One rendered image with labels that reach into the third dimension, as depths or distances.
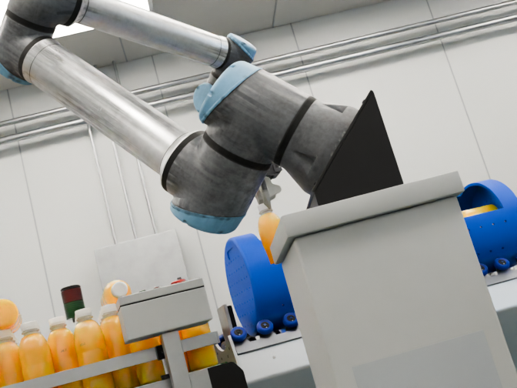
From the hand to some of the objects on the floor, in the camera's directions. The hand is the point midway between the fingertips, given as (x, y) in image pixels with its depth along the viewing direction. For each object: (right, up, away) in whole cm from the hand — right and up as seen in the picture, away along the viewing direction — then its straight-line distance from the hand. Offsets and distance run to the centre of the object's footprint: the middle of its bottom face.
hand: (264, 207), depth 211 cm
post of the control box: (+4, -122, -61) cm, 137 cm away
